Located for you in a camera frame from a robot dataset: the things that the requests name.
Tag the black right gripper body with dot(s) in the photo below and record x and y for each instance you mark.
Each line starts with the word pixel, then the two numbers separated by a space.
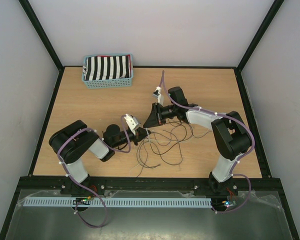
pixel 168 112

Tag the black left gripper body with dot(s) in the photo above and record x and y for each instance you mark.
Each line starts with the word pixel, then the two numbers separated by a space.
pixel 124 139

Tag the white zip tie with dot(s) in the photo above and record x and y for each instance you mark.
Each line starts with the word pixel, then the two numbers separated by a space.
pixel 148 134

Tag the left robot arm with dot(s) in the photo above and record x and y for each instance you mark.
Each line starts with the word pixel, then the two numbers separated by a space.
pixel 72 141

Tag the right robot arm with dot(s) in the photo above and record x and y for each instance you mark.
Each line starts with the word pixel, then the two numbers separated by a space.
pixel 233 139

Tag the light blue plastic basket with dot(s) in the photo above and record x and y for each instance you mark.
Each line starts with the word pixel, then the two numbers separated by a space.
pixel 103 84

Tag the black white striped cloth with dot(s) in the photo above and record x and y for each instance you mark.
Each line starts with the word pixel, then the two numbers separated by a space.
pixel 107 67

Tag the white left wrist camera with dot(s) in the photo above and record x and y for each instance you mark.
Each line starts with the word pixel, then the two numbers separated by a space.
pixel 132 122

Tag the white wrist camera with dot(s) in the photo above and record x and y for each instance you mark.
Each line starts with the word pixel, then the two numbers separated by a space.
pixel 132 122
pixel 158 95

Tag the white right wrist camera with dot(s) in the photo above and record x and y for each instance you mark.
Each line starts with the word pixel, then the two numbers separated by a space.
pixel 158 95

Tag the light blue slotted cable duct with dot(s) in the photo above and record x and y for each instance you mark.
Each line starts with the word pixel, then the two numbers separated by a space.
pixel 119 202

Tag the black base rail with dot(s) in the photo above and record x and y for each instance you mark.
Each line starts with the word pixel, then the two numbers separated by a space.
pixel 198 186

